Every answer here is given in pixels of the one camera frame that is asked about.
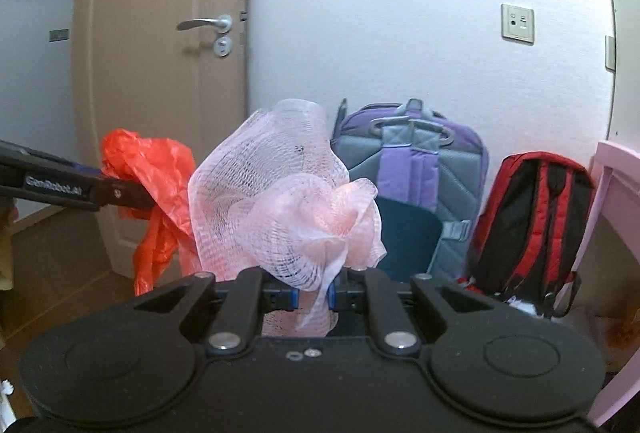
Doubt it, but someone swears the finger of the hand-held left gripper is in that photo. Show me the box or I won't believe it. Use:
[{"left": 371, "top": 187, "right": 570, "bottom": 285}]
[
  {"left": 100, "top": 182, "right": 157, "bottom": 212},
  {"left": 0, "top": 140, "right": 103, "bottom": 176}
]

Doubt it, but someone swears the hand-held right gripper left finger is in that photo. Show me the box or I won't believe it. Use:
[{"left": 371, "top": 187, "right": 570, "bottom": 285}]
[{"left": 132, "top": 267, "right": 301, "bottom": 359}]

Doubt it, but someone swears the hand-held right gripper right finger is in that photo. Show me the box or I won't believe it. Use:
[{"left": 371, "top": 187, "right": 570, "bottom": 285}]
[{"left": 327, "top": 270, "right": 506, "bottom": 359}]

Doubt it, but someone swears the red plastic bag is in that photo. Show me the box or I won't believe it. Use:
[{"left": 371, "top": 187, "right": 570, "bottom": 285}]
[{"left": 101, "top": 129, "right": 201, "bottom": 296}]

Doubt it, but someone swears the pink mesh net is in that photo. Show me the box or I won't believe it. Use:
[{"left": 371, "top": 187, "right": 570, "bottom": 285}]
[{"left": 189, "top": 99, "right": 387, "bottom": 339}]

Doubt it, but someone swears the beige wooden door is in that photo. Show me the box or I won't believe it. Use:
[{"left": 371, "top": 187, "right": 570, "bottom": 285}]
[{"left": 70, "top": 0, "right": 251, "bottom": 299}]

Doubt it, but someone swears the purple grey backpack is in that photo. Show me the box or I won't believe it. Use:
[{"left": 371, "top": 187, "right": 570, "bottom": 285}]
[{"left": 330, "top": 98, "right": 490, "bottom": 284}]

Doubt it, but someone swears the red black backpack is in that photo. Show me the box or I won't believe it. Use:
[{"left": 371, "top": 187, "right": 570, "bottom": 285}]
[{"left": 457, "top": 152, "right": 596, "bottom": 319}]

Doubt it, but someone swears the pink desk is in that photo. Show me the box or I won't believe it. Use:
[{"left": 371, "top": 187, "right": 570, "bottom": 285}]
[{"left": 555, "top": 140, "right": 640, "bottom": 429}]

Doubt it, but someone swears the silver door handle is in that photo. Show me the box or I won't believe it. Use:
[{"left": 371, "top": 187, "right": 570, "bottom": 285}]
[{"left": 176, "top": 14, "right": 234, "bottom": 35}]

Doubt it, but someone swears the beige wall socket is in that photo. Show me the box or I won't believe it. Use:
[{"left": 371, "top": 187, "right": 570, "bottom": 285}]
[{"left": 501, "top": 4, "right": 535, "bottom": 45}]

